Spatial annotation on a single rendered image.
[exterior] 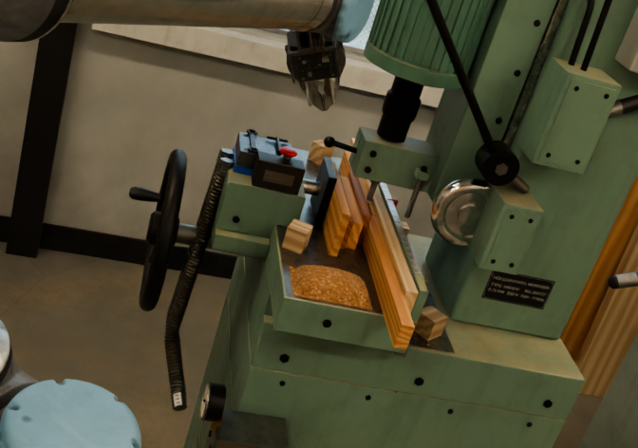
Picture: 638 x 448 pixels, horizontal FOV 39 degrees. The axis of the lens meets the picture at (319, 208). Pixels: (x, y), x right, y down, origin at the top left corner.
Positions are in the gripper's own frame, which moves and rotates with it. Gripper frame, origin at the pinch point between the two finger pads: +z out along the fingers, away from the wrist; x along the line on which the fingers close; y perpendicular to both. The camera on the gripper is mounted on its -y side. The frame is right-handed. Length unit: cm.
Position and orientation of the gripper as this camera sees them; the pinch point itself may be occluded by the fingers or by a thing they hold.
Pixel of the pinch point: (323, 101)
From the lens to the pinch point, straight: 144.5
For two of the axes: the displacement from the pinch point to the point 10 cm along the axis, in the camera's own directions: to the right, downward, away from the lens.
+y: 0.3, 6.6, -7.5
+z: 1.4, 7.4, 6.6
